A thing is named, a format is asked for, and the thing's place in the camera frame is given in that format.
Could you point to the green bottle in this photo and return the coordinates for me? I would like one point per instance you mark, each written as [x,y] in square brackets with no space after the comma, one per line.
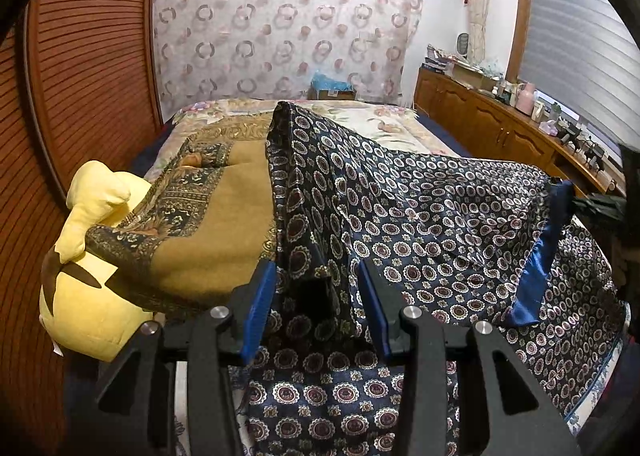
[555,112]

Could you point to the wooden louvred wardrobe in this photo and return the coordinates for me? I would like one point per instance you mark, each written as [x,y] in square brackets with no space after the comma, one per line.
[90,61]

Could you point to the open cardboard box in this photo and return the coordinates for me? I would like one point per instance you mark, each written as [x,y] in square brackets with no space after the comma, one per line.
[470,76]

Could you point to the small desk fan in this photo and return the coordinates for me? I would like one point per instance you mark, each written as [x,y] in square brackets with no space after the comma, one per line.
[464,45]

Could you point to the wooden sideboard cabinet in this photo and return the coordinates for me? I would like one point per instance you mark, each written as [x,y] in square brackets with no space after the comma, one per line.
[480,111]

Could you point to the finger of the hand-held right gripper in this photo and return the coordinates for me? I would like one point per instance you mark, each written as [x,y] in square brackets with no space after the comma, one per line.
[597,206]

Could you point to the floral bed blanket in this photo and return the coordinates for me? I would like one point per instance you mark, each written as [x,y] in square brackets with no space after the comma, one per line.
[380,126]

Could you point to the grey window blind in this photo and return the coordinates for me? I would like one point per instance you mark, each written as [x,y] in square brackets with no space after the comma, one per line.
[585,36]

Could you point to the stack of books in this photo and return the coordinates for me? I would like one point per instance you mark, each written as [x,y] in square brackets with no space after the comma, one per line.
[436,61]

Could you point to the blue floral bedsheet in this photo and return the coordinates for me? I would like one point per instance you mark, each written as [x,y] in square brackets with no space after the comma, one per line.
[600,376]

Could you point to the yellow plush toy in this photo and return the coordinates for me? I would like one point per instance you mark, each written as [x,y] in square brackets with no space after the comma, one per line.
[85,316]

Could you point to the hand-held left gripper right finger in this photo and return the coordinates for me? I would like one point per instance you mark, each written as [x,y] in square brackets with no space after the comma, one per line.
[375,311]

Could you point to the olive patterned blanket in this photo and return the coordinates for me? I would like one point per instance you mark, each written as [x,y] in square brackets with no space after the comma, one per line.
[210,226]

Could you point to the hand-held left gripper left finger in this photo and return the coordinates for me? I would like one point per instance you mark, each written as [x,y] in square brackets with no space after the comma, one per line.
[260,311]

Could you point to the pink thermos jug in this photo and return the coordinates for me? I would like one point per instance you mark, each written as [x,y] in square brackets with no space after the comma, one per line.
[525,101]

